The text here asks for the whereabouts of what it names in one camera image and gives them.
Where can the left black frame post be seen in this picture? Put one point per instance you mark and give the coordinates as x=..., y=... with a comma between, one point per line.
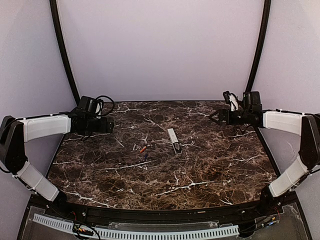
x=63, y=50

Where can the grey slotted cable duct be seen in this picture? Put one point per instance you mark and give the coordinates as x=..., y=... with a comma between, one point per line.
x=126, y=231

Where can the black frame post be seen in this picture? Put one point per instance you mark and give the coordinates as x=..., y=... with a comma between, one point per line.
x=63, y=50
x=259, y=46

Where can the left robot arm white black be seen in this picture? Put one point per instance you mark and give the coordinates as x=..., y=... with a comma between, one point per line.
x=85, y=119

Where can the white remote control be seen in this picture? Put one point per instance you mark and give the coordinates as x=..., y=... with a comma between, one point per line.
x=174, y=141

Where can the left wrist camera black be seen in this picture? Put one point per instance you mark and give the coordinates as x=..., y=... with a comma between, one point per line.
x=99, y=108

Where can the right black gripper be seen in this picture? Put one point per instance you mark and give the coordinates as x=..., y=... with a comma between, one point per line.
x=225, y=116

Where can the right black frame post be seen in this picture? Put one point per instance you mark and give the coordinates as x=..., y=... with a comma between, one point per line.
x=259, y=46

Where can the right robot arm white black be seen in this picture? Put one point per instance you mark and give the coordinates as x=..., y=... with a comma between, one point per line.
x=249, y=111

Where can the black front rail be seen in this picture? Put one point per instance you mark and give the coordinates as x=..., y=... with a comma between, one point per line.
x=239, y=213

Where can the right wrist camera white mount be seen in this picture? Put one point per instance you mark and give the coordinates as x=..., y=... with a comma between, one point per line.
x=232, y=100

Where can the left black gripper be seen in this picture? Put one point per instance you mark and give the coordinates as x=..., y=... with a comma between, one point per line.
x=110, y=124

